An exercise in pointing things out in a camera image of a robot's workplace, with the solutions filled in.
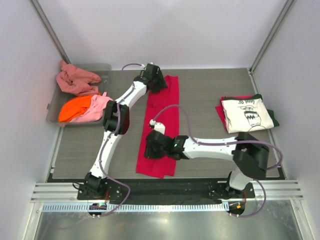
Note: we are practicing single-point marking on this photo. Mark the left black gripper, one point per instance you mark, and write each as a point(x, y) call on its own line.
point(158, 81)

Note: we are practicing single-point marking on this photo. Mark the clear plastic bin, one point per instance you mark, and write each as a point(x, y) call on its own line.
point(60, 98)

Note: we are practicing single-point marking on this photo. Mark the aluminium frame post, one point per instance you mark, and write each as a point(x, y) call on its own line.
point(284, 12)
point(49, 29)

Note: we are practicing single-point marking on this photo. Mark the right aluminium frame post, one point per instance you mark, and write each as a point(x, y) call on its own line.
point(284, 12)

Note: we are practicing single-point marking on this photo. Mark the dark green t-shirt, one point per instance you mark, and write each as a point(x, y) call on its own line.
point(272, 116)

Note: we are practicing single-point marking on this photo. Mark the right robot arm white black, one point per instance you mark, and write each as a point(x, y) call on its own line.
point(249, 155)

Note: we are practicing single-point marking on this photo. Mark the light pink shirt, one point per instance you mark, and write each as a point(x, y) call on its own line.
point(96, 109)

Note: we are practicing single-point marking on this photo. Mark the orange shirt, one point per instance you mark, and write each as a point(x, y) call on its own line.
point(77, 108)

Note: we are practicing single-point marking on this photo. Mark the crimson red polo shirt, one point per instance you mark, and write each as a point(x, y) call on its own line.
point(164, 166)

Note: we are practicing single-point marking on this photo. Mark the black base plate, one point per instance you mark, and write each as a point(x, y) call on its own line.
point(165, 190)

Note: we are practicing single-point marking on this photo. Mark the white printed t-shirt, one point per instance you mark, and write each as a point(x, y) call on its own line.
point(246, 115)

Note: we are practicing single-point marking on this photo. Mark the left aluminium frame post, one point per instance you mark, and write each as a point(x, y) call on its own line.
point(49, 29)

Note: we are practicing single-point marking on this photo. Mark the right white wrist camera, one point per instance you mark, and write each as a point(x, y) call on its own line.
point(157, 126)

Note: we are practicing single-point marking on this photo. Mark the slotted white cable duct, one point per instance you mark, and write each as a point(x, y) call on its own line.
point(99, 207)

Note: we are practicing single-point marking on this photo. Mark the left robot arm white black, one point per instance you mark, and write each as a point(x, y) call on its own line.
point(97, 183)

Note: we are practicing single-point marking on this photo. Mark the aluminium rail front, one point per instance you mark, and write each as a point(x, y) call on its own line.
point(66, 192)

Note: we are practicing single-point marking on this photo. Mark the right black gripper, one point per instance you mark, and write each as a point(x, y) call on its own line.
point(151, 148)

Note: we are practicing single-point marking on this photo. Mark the salmon pink shirt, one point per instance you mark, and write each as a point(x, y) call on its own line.
point(76, 81)

